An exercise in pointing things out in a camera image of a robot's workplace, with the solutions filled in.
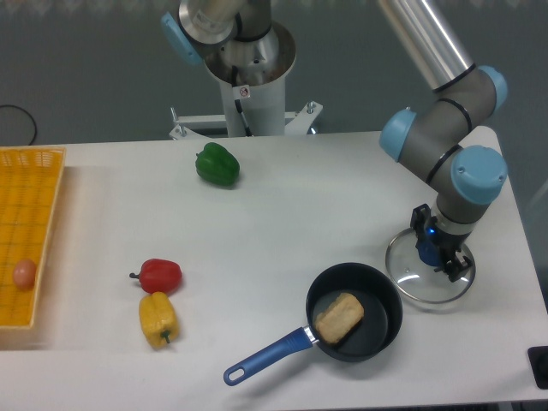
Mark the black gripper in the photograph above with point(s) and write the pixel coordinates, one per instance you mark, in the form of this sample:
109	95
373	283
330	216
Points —
439	239

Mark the glass pot lid blue knob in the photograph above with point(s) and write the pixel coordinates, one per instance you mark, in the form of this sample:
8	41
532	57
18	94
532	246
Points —
418	280

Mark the red bell pepper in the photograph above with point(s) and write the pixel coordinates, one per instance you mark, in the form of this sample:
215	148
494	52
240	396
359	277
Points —
159	275

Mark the yellow bell pepper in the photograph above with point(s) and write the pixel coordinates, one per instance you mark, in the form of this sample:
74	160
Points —
158	320

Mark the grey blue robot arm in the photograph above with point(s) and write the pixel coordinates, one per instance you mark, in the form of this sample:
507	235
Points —
467	180

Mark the black device at table edge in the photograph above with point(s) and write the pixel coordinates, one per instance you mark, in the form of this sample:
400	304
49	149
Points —
538	358

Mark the fried tofu piece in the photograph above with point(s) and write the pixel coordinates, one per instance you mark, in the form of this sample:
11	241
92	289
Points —
339	318

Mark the green bell pepper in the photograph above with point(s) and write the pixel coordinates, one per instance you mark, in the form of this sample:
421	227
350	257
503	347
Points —
216	165

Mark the brown egg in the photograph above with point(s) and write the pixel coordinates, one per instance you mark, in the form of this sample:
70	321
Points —
24	274

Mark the yellow plastic basket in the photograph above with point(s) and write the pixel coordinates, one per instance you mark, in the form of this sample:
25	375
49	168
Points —
30	181

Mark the black saucepan blue handle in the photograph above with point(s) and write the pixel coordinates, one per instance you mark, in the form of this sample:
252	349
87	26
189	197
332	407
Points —
378	329

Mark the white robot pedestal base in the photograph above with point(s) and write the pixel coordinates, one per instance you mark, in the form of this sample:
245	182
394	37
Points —
252	81

